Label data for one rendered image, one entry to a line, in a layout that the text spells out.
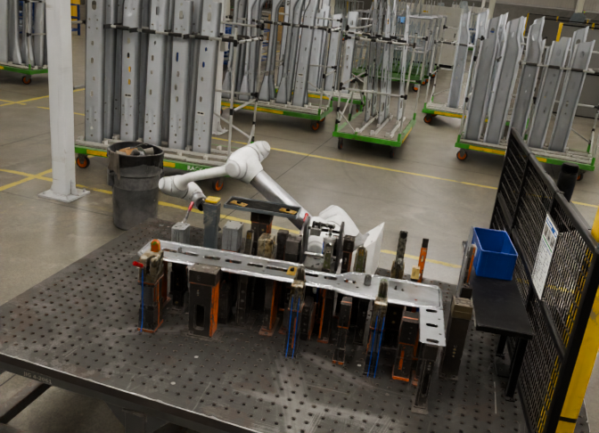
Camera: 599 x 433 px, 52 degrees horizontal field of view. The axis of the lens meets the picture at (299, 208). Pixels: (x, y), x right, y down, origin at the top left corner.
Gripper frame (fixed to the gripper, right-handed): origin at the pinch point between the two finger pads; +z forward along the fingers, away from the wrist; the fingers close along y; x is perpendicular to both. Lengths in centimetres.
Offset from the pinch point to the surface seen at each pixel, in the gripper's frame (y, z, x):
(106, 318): -20, 50, 78
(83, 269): -9, 0, 77
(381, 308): -41, 133, -15
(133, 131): 150, -362, -46
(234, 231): -41, 56, 11
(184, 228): -39, 37, 29
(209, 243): -19.4, 34.1, 17.8
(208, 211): -35.8, 30.0, 12.9
